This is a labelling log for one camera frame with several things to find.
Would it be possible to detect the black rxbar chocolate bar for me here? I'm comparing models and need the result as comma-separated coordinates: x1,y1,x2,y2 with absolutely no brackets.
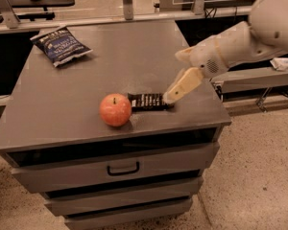
128,93,173,112

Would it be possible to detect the black drawer handle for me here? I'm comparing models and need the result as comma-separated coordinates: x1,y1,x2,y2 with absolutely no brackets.
107,162,140,176

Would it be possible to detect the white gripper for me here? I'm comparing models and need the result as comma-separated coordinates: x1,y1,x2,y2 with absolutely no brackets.
163,39,228,104

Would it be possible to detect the grey drawer cabinet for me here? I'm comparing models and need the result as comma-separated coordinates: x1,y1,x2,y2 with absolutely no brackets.
0,21,230,230

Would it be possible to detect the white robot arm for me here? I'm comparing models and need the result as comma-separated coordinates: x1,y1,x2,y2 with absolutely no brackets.
163,0,288,104

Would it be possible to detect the black hanging cable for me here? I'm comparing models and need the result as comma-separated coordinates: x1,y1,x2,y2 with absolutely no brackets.
203,6,238,26

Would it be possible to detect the blue chip bag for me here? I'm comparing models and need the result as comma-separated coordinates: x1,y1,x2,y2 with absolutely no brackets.
30,27,92,67

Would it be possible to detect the red apple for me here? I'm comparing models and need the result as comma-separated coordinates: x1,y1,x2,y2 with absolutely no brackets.
99,93,132,127

